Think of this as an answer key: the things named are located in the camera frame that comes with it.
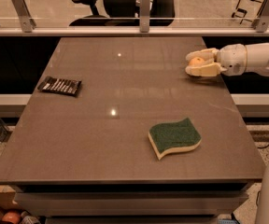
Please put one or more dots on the orange fruit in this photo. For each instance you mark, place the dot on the orange fruit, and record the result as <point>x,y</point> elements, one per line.
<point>196,61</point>

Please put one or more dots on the metal rail bracket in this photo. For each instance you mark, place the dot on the metal rail bracket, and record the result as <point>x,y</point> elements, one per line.
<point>144,16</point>
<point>261,22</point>
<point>26,21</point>

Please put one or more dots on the black rxbar chocolate wrapper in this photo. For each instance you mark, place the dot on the black rxbar chocolate wrapper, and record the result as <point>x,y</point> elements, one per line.
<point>59,86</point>

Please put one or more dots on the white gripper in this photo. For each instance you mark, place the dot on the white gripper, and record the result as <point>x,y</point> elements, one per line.
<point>233,59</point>

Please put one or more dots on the orange ball under table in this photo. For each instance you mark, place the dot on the orange ball under table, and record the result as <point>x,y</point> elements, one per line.
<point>13,217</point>

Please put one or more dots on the black office chair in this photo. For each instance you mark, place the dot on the black office chair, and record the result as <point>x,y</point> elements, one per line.
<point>126,13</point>

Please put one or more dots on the yellow black cart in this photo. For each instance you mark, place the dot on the yellow black cart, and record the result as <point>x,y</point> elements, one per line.
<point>246,10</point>

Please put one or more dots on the green yellow sponge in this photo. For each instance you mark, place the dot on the green yellow sponge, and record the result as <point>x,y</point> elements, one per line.
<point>174,137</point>

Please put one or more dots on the glass barrier rail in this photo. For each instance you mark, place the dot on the glass barrier rail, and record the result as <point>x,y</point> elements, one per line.
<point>48,27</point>

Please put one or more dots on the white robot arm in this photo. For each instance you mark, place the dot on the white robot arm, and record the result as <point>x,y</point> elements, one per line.
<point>257,62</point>

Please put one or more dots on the middle metal rail bracket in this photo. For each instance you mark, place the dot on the middle metal rail bracket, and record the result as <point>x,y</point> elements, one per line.
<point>144,16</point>

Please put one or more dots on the right metal rail bracket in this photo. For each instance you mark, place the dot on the right metal rail bracket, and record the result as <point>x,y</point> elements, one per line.
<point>261,22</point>

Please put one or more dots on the left metal rail bracket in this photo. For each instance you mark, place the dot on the left metal rail bracket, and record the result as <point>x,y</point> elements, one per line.
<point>26,21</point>

